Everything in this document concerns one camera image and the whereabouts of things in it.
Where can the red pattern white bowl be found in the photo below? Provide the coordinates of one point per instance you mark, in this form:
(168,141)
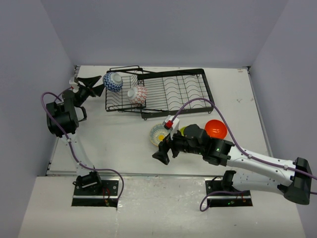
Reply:
(137,95)

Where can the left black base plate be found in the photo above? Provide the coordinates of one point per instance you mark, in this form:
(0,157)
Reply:
(104,196)

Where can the blue zigzag pattern bowl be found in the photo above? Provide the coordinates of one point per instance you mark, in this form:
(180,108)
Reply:
(113,82)

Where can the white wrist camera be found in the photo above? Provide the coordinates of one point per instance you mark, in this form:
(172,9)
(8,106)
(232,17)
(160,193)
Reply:
(74,85)
(171,123)

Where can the black wire dish rack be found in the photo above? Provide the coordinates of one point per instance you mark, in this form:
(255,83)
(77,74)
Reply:
(168,91)

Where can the lime green bowl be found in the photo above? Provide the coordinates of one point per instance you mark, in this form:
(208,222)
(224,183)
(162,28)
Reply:
(182,130)

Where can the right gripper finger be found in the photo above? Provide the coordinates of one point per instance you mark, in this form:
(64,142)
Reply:
(162,156)
(165,144)

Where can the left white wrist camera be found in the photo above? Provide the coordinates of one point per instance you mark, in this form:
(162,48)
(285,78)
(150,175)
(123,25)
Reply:
(74,85)

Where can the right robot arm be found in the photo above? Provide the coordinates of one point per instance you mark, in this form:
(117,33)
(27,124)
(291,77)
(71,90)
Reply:
(291,179)

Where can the yellow sun pattern bowl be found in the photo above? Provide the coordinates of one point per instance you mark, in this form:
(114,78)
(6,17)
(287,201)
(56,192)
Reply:
(157,133)

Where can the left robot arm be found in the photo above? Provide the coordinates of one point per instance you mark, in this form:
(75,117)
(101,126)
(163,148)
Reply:
(63,118)

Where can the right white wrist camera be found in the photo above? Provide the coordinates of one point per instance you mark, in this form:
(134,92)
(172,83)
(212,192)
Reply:
(171,123)

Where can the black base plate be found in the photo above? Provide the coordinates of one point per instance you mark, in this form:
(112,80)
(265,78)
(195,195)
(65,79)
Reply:
(104,196)
(225,200)

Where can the orange bowl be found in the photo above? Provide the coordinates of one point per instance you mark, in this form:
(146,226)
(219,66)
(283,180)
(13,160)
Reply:
(216,129)

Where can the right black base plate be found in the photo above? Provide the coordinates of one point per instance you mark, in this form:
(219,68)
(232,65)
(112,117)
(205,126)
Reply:
(225,200)

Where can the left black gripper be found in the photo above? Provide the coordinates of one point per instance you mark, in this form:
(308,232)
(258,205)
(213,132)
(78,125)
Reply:
(97,90)

